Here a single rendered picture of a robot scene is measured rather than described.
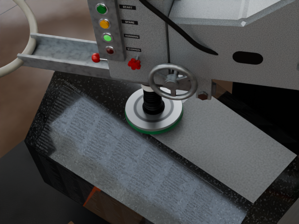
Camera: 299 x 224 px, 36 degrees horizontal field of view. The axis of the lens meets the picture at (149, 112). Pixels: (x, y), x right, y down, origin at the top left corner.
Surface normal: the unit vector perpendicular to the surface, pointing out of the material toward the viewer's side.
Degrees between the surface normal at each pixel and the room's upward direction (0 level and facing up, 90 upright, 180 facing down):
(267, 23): 90
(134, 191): 45
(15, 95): 0
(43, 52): 2
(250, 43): 90
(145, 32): 90
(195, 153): 0
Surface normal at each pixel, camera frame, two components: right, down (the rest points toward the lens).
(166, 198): -0.52, -0.02
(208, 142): -0.08, -0.63
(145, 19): -0.25, 0.76
